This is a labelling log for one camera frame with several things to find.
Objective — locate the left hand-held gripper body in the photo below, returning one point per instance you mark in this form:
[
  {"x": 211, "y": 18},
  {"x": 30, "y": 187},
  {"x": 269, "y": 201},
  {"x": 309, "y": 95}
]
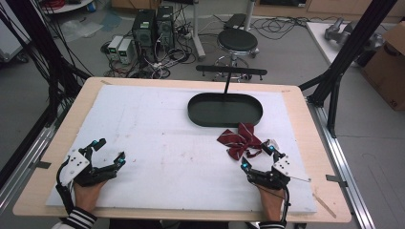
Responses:
[{"x": 76, "y": 163}]

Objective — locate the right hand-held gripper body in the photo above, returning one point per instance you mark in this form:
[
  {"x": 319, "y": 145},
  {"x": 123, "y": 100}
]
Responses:
[{"x": 280, "y": 170}]

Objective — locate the red striped bow tie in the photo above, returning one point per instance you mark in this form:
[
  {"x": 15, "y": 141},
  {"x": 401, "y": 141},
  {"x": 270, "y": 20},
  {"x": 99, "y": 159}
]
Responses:
[{"x": 239, "y": 141}]

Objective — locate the black stand with oval tray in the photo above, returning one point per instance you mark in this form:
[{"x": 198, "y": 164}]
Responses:
[{"x": 224, "y": 109}]

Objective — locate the person's right hand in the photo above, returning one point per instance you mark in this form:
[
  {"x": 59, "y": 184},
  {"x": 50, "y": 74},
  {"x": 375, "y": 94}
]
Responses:
[{"x": 272, "y": 202}]

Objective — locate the person's left hand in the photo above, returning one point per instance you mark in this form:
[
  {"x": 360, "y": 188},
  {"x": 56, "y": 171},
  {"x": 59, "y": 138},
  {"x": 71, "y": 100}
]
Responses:
[{"x": 87, "y": 195}]

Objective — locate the grey tape strip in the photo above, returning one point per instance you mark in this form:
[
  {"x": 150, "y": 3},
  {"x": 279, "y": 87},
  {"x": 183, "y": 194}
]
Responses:
[
  {"x": 43, "y": 164},
  {"x": 336, "y": 180}
]

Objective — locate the thin wooden stick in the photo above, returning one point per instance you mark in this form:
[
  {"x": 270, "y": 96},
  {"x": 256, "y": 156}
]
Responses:
[{"x": 324, "y": 205}]

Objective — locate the white foam board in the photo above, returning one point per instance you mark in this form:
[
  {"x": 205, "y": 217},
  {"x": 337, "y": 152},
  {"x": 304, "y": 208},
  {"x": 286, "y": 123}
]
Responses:
[{"x": 178, "y": 152}]

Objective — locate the person's dark lap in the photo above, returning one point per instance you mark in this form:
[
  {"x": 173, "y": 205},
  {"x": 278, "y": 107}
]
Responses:
[{"x": 168, "y": 224}]

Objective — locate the white power supply unit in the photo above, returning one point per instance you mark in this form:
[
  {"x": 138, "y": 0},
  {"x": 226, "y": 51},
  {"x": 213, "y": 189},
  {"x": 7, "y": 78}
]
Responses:
[
  {"x": 114, "y": 45},
  {"x": 125, "y": 51}
]

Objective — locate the computer towers on floor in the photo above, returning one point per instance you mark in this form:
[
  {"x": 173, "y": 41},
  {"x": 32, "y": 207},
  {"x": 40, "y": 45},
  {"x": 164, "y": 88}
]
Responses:
[{"x": 165, "y": 62}]

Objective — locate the black round stool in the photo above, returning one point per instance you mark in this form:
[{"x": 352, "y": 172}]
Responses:
[{"x": 237, "y": 43}]

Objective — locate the clear plastic sheet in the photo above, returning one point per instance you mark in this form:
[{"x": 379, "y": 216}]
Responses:
[{"x": 81, "y": 28}]

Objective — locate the black computer tower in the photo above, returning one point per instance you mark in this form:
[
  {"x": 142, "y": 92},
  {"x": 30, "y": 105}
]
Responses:
[
  {"x": 144, "y": 28},
  {"x": 165, "y": 27}
]

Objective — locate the grey robot device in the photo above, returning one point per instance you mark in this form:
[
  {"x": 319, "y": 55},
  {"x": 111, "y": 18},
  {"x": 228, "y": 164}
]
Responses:
[{"x": 342, "y": 31}]

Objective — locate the white desk leg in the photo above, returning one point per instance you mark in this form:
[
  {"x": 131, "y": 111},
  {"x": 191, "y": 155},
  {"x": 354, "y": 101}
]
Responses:
[
  {"x": 197, "y": 31},
  {"x": 249, "y": 12}
]

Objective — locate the brown cardboard box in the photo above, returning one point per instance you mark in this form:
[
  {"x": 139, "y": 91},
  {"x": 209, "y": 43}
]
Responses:
[{"x": 387, "y": 71}]

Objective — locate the aluminium rail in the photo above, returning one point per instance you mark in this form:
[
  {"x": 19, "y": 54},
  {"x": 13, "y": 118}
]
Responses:
[
  {"x": 24, "y": 162},
  {"x": 345, "y": 165}
]

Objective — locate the black metal frame post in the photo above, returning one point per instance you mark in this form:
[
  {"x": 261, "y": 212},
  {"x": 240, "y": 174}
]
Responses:
[
  {"x": 47, "y": 54},
  {"x": 347, "y": 57}
]

